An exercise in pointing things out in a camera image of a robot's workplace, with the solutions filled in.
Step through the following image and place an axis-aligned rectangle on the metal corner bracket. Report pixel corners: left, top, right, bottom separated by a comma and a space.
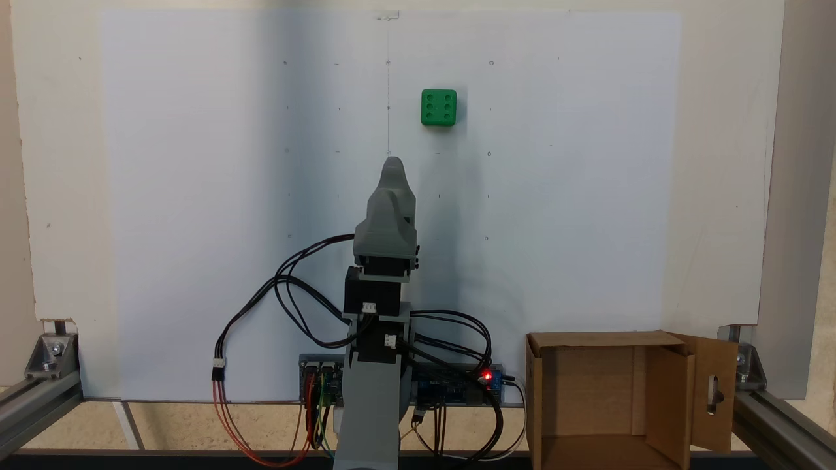
718, 324, 769, 392
24, 332, 81, 381

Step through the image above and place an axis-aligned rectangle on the black arm motor cable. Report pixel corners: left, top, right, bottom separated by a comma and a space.
406, 309, 494, 374

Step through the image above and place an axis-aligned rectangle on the black gripper motor cable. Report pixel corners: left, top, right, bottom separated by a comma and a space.
273, 234, 357, 350

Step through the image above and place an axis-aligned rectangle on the aluminium frame rail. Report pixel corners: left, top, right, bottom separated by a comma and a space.
0, 372, 84, 461
731, 388, 836, 470

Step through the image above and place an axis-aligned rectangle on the green jumper wire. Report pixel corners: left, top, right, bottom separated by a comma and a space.
315, 389, 329, 451

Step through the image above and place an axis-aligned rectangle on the black power cable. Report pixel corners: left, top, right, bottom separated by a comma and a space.
418, 375, 527, 462

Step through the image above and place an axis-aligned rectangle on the green die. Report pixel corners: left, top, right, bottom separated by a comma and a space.
421, 89, 458, 127

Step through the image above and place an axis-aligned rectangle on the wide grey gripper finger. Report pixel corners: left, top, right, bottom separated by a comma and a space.
365, 176, 417, 229

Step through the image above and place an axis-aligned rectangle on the brown cardboard box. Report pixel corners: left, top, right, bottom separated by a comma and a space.
526, 330, 739, 470

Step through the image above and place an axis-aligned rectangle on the circuit board with jumper wires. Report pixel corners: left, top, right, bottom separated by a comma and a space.
299, 354, 345, 403

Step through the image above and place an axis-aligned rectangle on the blue circuit board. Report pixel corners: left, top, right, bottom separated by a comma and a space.
414, 363, 504, 406

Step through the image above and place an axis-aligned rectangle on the orange wire bundle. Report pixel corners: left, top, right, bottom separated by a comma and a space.
212, 379, 315, 468

